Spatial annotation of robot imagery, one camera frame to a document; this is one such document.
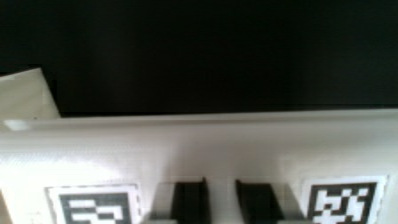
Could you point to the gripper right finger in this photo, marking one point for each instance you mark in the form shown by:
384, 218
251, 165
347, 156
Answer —
258, 203

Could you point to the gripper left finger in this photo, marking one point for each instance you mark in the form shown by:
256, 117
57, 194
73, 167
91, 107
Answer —
182, 202

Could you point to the white cabinet door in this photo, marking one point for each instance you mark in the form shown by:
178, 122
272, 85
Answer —
82, 165

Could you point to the white cabinet body box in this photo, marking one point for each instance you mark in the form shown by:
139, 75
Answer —
27, 101

